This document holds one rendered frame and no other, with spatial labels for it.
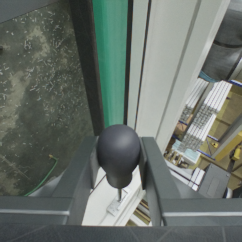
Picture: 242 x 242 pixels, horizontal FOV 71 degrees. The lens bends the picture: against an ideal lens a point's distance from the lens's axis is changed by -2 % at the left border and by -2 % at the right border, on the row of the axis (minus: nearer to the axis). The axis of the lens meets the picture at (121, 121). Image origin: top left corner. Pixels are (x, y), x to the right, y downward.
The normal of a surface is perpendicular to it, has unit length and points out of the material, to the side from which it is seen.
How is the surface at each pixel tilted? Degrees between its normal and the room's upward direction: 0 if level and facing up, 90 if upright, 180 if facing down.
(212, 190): 90
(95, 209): 90
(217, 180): 90
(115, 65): 0
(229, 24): 90
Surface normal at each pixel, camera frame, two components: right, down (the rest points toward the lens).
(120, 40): 0.81, 0.48
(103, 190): 0.00, -0.60
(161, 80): -0.59, 0.65
